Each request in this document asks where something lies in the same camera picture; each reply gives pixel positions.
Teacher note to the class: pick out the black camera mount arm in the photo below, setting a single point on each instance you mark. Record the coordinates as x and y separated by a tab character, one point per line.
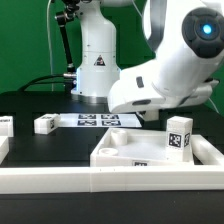
62	18

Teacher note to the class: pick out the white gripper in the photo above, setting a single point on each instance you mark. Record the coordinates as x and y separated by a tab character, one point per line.
159	85

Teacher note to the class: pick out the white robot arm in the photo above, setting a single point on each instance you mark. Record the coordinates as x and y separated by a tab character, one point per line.
187	38

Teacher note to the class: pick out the white square tabletop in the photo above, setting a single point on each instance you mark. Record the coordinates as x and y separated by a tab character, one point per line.
133	147

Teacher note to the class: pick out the white marker sheet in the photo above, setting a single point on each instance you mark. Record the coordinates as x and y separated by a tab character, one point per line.
98	120

